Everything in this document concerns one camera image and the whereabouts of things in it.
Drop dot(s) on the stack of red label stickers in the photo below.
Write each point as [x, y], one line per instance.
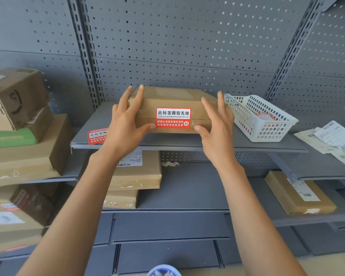
[97, 135]

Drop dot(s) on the cardboard box with curved print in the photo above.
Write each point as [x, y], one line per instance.
[20, 94]

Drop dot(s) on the cardboard box with barcode label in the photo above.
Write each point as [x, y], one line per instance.
[141, 173]

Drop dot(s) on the green box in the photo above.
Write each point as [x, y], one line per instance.
[11, 139]

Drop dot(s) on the blue and white round object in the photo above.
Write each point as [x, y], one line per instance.
[164, 271]

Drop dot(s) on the person's left forearm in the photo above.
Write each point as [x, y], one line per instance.
[83, 209]

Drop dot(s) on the flat cardboard box white label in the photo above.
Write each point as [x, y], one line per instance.
[293, 195]

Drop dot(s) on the gray metal shelf panel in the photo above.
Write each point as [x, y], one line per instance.
[169, 227]
[166, 255]

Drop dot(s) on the white plastic mesh basket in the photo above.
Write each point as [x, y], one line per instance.
[273, 127]

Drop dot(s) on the cardboard box with red label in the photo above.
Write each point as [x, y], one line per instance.
[172, 97]

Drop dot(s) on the person's left thumb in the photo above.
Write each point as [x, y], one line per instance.
[146, 129]

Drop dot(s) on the torn paper scrap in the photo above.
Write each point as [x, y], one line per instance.
[170, 164]

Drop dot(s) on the red and white stickers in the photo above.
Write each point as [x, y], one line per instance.
[264, 116]

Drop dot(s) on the large flat cardboard box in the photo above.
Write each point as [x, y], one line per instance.
[26, 160]

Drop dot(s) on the small brown cardboard box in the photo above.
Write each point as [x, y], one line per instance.
[41, 123]

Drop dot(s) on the crumpled label backing paper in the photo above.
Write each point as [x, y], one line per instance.
[310, 139]

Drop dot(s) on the cardboard box with white label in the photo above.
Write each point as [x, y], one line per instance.
[11, 229]

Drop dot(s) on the person's right thumb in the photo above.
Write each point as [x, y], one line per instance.
[201, 131]

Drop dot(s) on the thin cardboard box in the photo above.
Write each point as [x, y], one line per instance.
[122, 199]

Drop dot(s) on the person's right hand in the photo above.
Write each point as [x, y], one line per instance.
[218, 135]

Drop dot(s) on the person's left hand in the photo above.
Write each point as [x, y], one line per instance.
[122, 129]

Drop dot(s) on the person's right middle finger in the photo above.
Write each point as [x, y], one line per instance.
[222, 102]

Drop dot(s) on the dark brown taped cardboard box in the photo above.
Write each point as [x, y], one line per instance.
[28, 201]

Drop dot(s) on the person's right forearm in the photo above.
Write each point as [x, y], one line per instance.
[253, 215]

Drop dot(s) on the person's left middle finger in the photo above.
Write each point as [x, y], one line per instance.
[126, 97]

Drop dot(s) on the gray slotted shelf upright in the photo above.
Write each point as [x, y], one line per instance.
[86, 54]
[293, 48]

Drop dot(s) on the gray perforated back panel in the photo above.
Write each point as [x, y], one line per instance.
[31, 34]
[333, 68]
[189, 40]

